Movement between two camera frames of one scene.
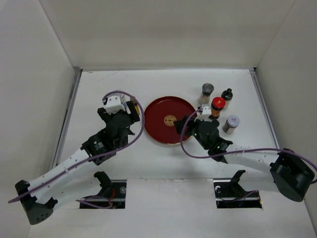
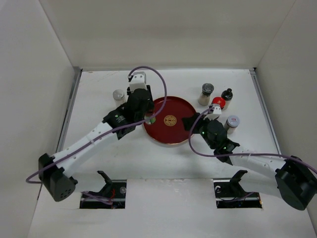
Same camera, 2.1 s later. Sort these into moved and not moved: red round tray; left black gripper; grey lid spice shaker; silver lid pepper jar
Moved: left black gripper
Not moved: red round tray; grey lid spice shaker; silver lid pepper jar
